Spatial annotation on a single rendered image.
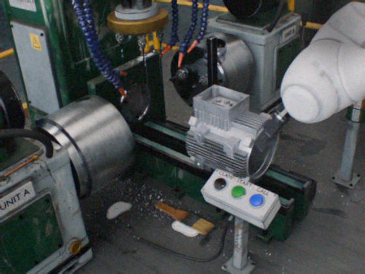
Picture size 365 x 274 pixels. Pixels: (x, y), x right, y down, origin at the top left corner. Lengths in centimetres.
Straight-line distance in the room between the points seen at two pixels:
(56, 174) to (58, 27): 52
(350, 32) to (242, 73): 76
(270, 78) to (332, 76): 101
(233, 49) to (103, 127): 61
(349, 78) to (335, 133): 103
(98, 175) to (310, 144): 84
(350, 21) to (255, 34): 81
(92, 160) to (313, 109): 61
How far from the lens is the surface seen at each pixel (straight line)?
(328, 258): 131
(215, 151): 125
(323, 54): 80
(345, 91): 79
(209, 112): 126
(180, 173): 143
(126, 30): 132
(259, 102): 178
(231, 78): 156
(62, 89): 151
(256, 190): 105
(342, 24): 91
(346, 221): 142
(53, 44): 145
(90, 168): 118
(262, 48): 169
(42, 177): 107
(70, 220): 119
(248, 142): 119
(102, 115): 123
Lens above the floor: 174
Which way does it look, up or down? 32 degrees down
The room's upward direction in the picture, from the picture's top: 5 degrees counter-clockwise
